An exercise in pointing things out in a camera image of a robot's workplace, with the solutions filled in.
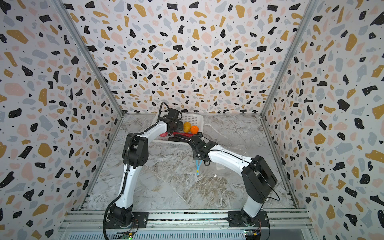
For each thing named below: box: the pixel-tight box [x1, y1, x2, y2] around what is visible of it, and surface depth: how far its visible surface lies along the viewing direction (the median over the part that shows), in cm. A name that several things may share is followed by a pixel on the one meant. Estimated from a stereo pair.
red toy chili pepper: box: [173, 132, 194, 137], surface depth 108 cm
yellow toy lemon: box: [183, 121, 192, 133], surface depth 108 cm
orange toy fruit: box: [190, 125, 199, 135], surface depth 108 cm
